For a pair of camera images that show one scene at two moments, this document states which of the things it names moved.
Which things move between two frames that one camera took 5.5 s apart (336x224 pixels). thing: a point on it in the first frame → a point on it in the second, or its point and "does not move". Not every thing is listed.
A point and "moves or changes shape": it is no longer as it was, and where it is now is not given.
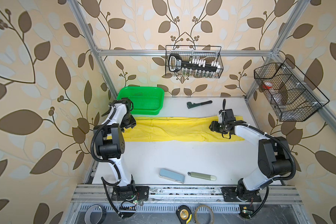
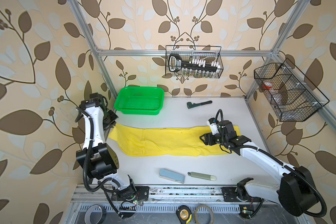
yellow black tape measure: [184, 214] does not move
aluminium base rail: [183, 194] does not move
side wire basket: [291, 97] does not move
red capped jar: [267, 85] does not move
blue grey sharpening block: [170, 175] does not move
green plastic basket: [146, 100] does not move
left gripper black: [133, 123] → [114, 117]
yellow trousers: [174, 129] moves or changes shape
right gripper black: [213, 127] → [208, 136]
